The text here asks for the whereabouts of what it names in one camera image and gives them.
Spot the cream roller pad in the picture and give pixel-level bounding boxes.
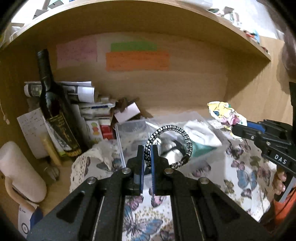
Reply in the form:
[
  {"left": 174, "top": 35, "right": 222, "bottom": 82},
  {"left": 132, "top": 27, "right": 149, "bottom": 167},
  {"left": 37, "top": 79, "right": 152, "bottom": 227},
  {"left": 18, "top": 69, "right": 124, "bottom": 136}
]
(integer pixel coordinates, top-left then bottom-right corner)
[{"left": 1, "top": 141, "right": 47, "bottom": 210}]

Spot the pink sticky note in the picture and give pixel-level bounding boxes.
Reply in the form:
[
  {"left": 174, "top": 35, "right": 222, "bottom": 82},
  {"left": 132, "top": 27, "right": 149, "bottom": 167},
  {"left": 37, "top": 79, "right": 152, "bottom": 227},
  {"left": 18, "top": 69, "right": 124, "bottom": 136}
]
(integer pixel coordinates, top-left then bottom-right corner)
[{"left": 56, "top": 35, "right": 97, "bottom": 69}]

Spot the stack of papers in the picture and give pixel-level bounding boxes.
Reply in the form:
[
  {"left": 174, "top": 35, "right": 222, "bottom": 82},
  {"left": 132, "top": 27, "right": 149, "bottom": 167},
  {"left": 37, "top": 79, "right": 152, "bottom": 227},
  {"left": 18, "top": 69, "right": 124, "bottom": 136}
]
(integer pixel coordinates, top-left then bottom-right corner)
[{"left": 23, "top": 80, "right": 117, "bottom": 140}]

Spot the green knitted cloth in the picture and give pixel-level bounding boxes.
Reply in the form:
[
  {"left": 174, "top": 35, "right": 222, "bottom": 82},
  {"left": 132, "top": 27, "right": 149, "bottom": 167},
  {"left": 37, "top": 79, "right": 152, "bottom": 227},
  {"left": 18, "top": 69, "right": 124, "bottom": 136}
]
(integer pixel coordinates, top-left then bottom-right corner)
[{"left": 190, "top": 135, "right": 222, "bottom": 157}]

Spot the white cloth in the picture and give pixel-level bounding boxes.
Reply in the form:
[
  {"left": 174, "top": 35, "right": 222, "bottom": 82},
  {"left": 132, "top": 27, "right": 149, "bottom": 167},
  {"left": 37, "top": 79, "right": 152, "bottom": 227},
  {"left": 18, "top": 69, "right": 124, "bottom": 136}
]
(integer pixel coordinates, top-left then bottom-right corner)
[{"left": 183, "top": 120, "right": 215, "bottom": 137}]

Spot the floral fabric scrunchie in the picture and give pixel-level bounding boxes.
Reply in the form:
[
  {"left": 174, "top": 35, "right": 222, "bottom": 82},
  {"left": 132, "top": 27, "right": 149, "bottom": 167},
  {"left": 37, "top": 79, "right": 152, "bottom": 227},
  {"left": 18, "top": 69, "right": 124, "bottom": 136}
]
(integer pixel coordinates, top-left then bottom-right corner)
[{"left": 207, "top": 101, "right": 247, "bottom": 131}]

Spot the black white braided bracelet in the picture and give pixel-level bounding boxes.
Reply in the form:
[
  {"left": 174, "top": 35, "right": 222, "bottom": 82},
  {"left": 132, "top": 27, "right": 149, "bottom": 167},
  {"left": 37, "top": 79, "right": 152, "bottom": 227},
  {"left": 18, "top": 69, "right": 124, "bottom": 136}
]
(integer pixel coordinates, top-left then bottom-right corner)
[{"left": 143, "top": 124, "right": 193, "bottom": 169}]

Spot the clear plastic storage box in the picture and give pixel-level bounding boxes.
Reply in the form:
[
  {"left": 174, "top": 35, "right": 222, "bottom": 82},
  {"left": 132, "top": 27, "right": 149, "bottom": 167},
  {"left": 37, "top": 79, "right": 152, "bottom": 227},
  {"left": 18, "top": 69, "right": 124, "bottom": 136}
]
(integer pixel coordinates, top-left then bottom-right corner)
[{"left": 114, "top": 111, "right": 227, "bottom": 167}]

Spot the small pink white box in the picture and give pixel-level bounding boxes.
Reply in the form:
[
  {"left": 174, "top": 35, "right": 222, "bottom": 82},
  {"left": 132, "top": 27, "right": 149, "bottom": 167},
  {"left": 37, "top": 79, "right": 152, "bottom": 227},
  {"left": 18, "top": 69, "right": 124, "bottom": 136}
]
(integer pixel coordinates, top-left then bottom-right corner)
[{"left": 114, "top": 102, "right": 140, "bottom": 123}]

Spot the person's right hand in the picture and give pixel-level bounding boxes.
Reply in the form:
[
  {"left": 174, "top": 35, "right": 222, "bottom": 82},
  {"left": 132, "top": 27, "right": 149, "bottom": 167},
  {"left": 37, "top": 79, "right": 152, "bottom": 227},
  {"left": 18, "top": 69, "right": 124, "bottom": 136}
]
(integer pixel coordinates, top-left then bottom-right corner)
[{"left": 272, "top": 166, "right": 287, "bottom": 195}]

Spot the wooden shelf board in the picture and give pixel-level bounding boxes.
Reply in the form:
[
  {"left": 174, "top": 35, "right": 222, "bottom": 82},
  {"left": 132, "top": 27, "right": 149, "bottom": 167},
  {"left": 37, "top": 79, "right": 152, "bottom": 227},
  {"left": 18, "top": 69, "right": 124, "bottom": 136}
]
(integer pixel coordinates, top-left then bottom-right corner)
[{"left": 1, "top": 1, "right": 271, "bottom": 60}]

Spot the dark wine bottle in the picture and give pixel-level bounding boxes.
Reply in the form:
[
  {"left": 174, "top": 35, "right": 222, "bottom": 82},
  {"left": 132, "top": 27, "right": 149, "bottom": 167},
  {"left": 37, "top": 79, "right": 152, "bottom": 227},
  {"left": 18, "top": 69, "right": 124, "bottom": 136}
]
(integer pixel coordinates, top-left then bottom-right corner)
[{"left": 37, "top": 49, "right": 88, "bottom": 159}]

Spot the orange sticky note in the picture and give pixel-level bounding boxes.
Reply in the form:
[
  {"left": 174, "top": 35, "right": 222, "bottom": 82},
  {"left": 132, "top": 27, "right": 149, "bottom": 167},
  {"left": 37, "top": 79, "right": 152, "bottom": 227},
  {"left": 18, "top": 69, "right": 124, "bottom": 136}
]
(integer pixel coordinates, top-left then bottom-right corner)
[{"left": 106, "top": 51, "right": 170, "bottom": 71}]

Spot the green sticky note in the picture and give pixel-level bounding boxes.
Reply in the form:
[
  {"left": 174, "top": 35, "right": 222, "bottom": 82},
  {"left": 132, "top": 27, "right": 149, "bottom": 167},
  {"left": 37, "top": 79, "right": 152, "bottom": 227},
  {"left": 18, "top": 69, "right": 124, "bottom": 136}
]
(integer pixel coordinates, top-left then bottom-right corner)
[{"left": 110, "top": 41, "right": 158, "bottom": 52}]

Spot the white handwritten paper note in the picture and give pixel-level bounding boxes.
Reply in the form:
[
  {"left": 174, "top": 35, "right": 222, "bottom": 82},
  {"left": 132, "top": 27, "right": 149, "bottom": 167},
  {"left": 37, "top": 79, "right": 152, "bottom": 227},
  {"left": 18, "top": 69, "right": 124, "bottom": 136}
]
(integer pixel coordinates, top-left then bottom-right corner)
[{"left": 17, "top": 108, "right": 49, "bottom": 159}]

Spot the yellow tube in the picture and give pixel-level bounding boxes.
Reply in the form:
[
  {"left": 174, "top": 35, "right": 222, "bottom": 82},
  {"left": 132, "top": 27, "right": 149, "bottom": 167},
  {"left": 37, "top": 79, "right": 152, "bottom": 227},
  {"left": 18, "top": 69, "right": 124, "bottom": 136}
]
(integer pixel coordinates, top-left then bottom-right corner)
[{"left": 39, "top": 133, "right": 62, "bottom": 167}]

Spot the butterfly print tablecloth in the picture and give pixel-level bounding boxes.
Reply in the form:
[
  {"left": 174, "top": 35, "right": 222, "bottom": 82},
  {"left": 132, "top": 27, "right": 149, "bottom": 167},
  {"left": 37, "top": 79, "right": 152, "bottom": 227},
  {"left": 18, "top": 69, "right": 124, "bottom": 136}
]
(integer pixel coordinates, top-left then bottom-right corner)
[{"left": 69, "top": 120, "right": 287, "bottom": 241}]

